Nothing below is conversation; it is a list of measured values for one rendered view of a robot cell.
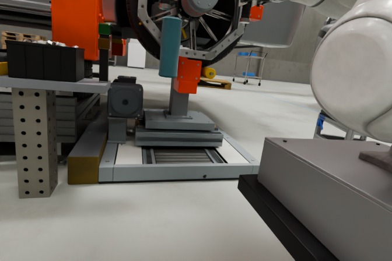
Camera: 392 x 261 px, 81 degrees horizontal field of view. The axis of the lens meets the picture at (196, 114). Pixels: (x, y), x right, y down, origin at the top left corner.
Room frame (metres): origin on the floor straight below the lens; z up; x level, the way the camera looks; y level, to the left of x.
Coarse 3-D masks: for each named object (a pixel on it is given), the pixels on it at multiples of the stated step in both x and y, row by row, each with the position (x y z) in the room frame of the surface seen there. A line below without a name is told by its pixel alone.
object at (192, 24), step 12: (180, 0) 1.32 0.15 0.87; (228, 0) 1.42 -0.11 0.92; (168, 12) 1.27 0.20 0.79; (180, 12) 1.28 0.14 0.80; (216, 12) 1.34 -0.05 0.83; (228, 12) 1.43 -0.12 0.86; (192, 24) 1.30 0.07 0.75; (204, 24) 1.32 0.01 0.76; (228, 24) 1.38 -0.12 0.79; (216, 36) 1.47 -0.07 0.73; (192, 48) 1.31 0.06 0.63; (204, 48) 1.37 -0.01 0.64
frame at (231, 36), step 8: (144, 0) 1.13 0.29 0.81; (144, 8) 1.13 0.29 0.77; (240, 8) 1.26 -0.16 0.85; (144, 16) 1.13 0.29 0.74; (240, 16) 1.26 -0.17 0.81; (144, 24) 1.14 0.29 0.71; (152, 24) 1.14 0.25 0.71; (240, 24) 1.26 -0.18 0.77; (152, 32) 1.14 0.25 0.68; (160, 32) 1.15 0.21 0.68; (232, 32) 1.26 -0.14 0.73; (240, 32) 1.26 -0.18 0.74; (160, 40) 1.15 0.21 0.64; (224, 40) 1.24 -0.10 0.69; (232, 40) 1.26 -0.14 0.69; (216, 48) 1.23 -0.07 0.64; (224, 48) 1.24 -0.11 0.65; (184, 56) 1.19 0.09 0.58; (192, 56) 1.20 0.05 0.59; (200, 56) 1.21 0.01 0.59; (208, 56) 1.22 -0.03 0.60
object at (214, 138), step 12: (144, 132) 1.16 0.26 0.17; (156, 132) 1.18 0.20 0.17; (168, 132) 1.25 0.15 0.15; (180, 132) 1.27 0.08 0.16; (192, 132) 1.29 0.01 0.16; (204, 132) 1.31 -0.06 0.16; (216, 132) 1.33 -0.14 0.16; (144, 144) 1.16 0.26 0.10; (156, 144) 1.18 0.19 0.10; (168, 144) 1.20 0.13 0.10; (180, 144) 1.22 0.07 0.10; (192, 144) 1.23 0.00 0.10; (204, 144) 1.25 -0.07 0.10; (216, 144) 1.27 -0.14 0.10
